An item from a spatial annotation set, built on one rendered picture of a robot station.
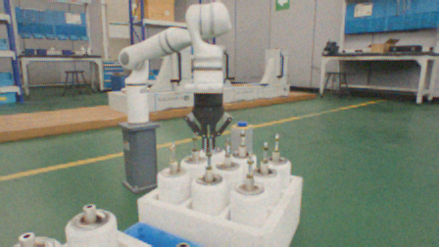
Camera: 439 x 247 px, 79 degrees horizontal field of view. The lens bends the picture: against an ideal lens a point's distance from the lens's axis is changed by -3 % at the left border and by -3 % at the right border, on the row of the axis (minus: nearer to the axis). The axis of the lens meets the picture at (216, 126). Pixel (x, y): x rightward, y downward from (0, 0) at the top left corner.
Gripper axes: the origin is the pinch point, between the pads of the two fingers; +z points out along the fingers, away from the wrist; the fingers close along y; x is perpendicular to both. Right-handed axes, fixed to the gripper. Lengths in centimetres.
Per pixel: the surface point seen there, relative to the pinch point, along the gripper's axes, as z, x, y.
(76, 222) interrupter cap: 9.6, 25.4, 22.2
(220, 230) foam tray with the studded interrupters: 18.9, 9.8, -4.5
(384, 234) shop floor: 35, -19, -57
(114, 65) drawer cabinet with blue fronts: -22, -486, 286
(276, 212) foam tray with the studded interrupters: 17.2, 2.2, -18.3
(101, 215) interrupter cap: 9.7, 21.7, 19.1
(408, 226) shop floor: 35, -25, -67
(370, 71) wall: -10, -474, -221
